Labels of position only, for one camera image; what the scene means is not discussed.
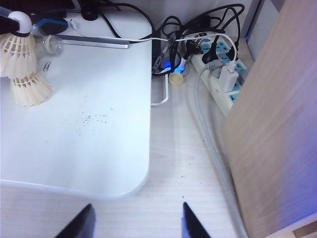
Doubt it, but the aluminium partition frame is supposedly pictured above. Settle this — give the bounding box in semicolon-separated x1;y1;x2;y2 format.
244;0;267;61

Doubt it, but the black cable bundle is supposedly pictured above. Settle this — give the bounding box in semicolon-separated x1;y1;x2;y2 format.
152;3;246;76

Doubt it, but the black monitor base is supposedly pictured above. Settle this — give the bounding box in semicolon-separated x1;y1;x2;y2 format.
37;17;69;36

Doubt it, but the white raised desk board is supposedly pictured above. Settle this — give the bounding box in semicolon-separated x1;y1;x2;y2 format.
0;9;153;201

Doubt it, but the white feather shuttlecock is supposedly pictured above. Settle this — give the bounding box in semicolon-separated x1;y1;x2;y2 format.
0;11;38;78
10;73;53;108

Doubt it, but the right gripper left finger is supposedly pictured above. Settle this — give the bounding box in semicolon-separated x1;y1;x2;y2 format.
55;203;96;238

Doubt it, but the grey cable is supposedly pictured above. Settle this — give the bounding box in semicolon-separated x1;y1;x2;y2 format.
194;61;249;238

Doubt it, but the beige bottle cap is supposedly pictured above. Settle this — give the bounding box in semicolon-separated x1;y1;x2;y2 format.
168;73;184;88

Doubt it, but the light wooden post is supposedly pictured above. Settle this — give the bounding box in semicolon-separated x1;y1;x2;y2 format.
221;0;317;238

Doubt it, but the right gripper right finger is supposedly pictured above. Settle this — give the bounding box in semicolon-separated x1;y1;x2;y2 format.
181;202;212;238

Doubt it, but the white power adapter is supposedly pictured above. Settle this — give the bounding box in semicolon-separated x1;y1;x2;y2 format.
219;62;240;92

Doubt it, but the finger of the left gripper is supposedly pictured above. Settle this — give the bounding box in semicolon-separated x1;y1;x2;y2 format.
0;14;21;36

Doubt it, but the yellow label plastic bottle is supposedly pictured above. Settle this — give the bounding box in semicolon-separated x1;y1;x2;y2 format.
31;24;64;55

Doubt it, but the black power plug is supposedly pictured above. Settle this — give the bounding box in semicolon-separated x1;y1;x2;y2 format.
202;36;221;65

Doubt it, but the black computer monitor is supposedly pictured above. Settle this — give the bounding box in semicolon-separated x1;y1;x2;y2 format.
24;0;76;18

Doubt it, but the white power strip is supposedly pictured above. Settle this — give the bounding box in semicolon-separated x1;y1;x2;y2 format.
190;31;248;117

